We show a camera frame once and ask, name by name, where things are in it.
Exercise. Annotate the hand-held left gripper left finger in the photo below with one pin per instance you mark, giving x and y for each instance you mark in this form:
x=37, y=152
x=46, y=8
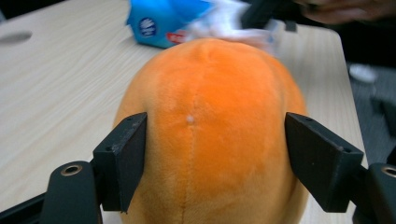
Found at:
x=124, y=161

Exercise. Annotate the orange plush toy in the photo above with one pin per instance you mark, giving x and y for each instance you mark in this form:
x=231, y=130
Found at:
x=218, y=124

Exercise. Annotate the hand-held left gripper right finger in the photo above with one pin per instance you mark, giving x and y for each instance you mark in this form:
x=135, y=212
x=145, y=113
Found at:
x=323, y=165

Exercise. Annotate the blue wet wipes packet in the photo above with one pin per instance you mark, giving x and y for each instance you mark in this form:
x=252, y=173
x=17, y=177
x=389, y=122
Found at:
x=162, y=21

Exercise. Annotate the white wet wipe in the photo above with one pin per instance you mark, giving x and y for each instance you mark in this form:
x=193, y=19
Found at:
x=224, y=21

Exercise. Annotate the small white object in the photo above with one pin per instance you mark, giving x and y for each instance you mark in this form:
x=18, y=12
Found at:
x=362, y=73

